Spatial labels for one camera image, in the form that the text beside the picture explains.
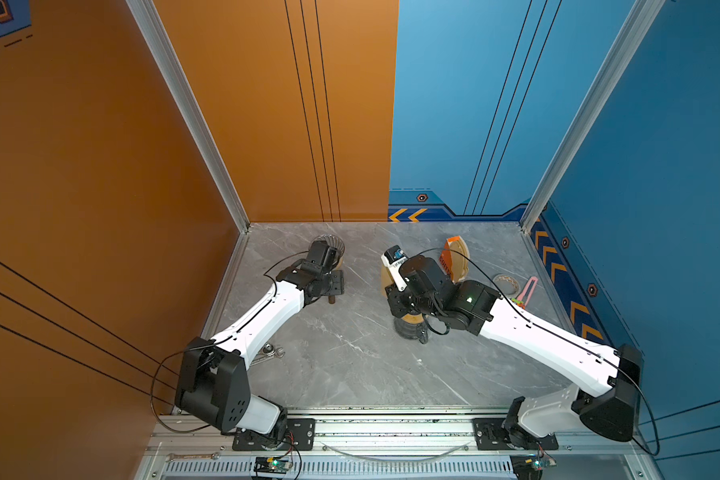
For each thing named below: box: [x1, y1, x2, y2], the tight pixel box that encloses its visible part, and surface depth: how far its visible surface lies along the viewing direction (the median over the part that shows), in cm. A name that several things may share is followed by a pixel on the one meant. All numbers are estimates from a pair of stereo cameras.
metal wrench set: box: [251, 343, 285, 367], surface depth 88 cm
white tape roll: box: [493, 274, 521, 298], surface depth 104 cm
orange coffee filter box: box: [439, 235, 470, 282], surface depth 104 cm
